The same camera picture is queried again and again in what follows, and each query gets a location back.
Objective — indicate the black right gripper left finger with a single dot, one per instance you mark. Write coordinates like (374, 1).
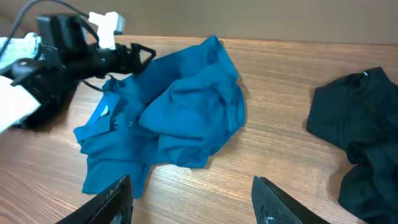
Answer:
(114, 205)

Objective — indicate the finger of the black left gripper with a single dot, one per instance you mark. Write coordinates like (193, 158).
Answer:
(140, 57)

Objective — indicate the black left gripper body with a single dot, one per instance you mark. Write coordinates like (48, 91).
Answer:
(98, 62)

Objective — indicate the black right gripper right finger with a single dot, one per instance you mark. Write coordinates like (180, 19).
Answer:
(274, 206)

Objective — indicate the blue polo shirt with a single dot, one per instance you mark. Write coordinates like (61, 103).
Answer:
(180, 110)

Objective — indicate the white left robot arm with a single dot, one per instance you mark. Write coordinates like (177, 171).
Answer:
(34, 90)

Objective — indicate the folded light blue jeans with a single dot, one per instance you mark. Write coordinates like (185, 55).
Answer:
(28, 47)

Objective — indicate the crumpled black shirt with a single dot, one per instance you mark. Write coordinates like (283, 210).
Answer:
(358, 114)

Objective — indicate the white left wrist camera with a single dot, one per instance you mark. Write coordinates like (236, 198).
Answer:
(109, 25)

